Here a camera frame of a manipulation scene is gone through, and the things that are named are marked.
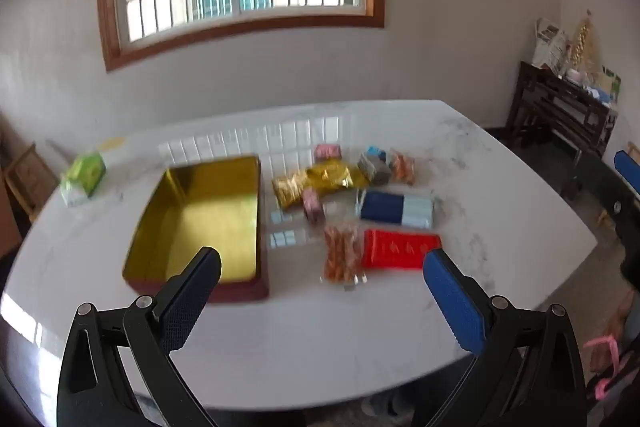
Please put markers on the grey silver snack packet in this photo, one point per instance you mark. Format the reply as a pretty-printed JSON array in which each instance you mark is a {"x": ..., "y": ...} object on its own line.
[{"x": 375, "y": 171}]

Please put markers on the gold-lined red tin box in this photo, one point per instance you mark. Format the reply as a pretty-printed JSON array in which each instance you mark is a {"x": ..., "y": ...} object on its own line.
[{"x": 210, "y": 227}]

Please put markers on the green tissue pack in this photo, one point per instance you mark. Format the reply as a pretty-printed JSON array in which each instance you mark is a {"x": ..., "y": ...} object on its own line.
[{"x": 85, "y": 174}]

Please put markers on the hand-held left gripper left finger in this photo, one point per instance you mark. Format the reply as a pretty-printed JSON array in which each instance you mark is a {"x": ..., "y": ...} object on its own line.
[{"x": 192, "y": 297}]

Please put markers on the small pink candy packet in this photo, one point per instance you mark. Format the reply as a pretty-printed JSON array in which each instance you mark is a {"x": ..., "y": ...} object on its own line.
[
  {"x": 312, "y": 204},
  {"x": 327, "y": 151}
]

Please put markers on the dark wooden shelf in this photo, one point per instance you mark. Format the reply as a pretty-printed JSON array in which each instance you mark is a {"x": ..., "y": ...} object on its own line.
[{"x": 550, "y": 107}]

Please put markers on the stack of white papers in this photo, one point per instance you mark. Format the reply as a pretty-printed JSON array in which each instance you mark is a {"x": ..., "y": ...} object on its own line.
[{"x": 547, "y": 42}]

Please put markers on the dark and light blue packet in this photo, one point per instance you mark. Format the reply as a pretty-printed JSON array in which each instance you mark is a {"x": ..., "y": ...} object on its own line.
[{"x": 385, "y": 207}]

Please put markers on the red snack packet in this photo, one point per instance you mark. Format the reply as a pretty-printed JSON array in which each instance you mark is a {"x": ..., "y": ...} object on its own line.
[{"x": 400, "y": 249}]

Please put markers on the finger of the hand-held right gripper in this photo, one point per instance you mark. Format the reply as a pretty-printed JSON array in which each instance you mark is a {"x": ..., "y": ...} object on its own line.
[{"x": 629, "y": 169}]

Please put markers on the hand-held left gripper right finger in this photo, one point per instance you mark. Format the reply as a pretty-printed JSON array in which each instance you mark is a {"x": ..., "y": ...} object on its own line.
[{"x": 452, "y": 302}]

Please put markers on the small orange snack bag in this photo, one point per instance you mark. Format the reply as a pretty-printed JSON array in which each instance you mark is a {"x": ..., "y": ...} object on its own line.
[{"x": 403, "y": 168}]

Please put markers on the green box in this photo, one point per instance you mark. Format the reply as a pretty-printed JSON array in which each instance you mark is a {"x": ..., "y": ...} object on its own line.
[{"x": 612, "y": 86}]

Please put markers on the clear bag of fried snacks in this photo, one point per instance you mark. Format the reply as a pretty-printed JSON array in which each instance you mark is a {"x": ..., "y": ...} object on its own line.
[{"x": 342, "y": 254}]

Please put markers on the yellow foil snack packet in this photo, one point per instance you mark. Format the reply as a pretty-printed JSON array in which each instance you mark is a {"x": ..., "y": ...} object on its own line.
[
  {"x": 335, "y": 177},
  {"x": 289, "y": 191}
]

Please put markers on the wooden chair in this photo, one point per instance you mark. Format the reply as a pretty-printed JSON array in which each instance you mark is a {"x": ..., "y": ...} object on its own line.
[{"x": 30, "y": 172}]

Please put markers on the pink plastic object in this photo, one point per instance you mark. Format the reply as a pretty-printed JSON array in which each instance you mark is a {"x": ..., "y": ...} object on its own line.
[{"x": 602, "y": 347}]

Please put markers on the small blue snack packet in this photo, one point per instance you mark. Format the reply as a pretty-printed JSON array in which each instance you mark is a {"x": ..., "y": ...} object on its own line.
[{"x": 376, "y": 153}]

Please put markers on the gold ornament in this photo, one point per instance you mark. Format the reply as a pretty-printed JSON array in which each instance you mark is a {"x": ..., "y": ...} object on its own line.
[{"x": 582, "y": 42}]

